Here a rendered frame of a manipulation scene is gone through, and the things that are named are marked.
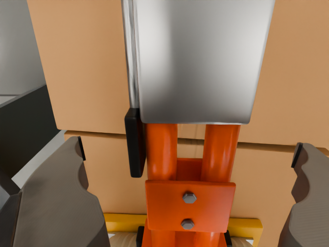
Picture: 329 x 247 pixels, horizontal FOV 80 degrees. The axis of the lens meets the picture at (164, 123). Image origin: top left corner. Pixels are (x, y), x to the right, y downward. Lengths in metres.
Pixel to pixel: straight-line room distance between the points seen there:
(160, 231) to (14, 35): 1.42
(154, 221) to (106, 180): 0.20
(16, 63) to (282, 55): 1.45
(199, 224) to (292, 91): 0.20
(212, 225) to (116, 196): 0.23
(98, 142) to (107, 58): 0.12
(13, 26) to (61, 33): 1.22
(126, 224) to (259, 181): 0.24
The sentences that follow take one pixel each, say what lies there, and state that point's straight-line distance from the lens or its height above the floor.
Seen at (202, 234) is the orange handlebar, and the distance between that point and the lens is 0.19.
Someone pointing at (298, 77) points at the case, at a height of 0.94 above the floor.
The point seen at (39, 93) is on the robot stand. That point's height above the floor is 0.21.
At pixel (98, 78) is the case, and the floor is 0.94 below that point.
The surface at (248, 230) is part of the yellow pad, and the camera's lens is 0.41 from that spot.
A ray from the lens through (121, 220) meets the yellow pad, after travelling 0.40.
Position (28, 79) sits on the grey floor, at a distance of 1.54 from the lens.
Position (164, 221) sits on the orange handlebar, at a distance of 0.17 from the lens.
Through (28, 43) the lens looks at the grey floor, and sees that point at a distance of 1.46.
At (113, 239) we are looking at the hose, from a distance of 0.36.
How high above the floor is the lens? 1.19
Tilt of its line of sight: 62 degrees down
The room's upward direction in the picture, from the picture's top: 174 degrees counter-clockwise
